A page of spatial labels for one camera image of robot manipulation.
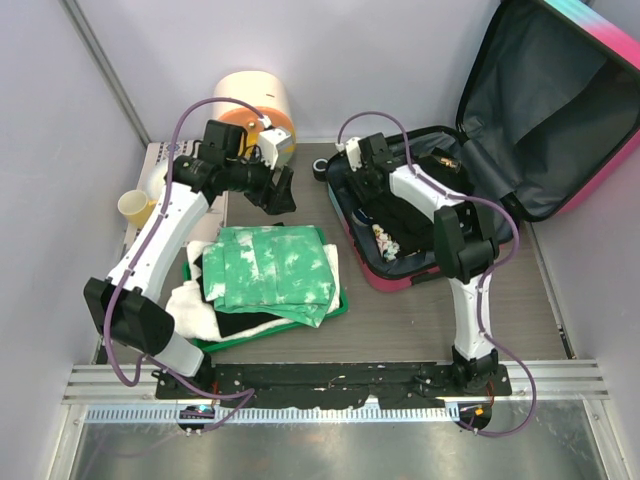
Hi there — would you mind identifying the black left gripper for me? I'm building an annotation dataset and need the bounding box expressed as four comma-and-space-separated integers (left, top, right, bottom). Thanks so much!
226, 146, 297, 216

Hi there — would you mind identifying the green tie-dye garment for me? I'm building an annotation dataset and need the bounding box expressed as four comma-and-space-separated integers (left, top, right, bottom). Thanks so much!
202, 226, 337, 328

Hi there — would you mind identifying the white towel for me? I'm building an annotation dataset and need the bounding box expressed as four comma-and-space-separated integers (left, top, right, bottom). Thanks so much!
164, 239, 344, 344

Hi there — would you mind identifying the pink and teal children's suitcase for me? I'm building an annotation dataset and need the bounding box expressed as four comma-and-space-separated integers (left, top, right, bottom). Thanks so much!
326, 1, 639, 292

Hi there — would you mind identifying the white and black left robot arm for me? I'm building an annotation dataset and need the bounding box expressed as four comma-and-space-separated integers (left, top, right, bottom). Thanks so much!
84, 120, 296, 399

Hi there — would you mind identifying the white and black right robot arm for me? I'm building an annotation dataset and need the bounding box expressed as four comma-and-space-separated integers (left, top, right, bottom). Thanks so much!
345, 134, 499, 395

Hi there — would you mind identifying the white floral fabric item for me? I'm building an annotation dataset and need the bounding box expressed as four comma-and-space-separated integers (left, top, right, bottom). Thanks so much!
371, 224, 401, 262

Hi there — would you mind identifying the small gold perfume bottle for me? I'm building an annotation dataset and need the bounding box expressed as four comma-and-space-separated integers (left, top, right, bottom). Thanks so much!
438, 157, 461, 171

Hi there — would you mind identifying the pastel three-drawer storage box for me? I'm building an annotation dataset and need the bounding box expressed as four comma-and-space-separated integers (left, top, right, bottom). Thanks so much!
211, 70, 296, 169

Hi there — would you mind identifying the white paper plate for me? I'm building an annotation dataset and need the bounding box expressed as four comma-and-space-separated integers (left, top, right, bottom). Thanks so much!
144, 160, 168, 201

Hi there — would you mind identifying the yellow ceramic mug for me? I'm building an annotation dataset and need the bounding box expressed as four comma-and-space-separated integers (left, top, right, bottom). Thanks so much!
117, 190, 157, 229

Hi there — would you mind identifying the green plastic tray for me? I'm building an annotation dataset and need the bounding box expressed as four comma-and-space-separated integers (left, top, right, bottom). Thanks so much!
180, 259, 351, 354

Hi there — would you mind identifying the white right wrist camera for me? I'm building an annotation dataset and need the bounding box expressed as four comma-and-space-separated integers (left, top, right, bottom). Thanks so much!
335, 137, 362, 172

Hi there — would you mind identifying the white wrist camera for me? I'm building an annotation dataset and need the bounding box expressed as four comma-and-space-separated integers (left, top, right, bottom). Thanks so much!
335, 137, 362, 172
257, 127, 295, 170

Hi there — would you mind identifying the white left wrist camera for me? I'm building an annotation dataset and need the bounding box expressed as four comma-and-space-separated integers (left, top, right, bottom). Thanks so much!
257, 127, 295, 170

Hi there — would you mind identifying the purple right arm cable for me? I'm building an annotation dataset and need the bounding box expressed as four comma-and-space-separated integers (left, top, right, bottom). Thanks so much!
337, 110, 539, 439

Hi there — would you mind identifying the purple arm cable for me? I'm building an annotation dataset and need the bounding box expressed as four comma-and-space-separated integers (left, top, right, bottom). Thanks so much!
337, 110, 539, 439
102, 98, 274, 434

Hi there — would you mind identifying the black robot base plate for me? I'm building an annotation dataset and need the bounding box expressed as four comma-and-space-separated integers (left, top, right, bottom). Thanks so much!
154, 361, 514, 409

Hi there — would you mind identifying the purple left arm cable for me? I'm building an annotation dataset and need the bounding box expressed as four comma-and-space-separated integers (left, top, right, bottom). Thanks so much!
102, 98, 274, 434

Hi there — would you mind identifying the aluminium frame rail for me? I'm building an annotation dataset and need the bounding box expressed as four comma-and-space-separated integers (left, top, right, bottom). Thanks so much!
62, 360, 610, 405

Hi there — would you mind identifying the white slotted cable duct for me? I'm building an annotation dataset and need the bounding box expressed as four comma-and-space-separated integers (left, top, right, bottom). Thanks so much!
85, 401, 459, 425

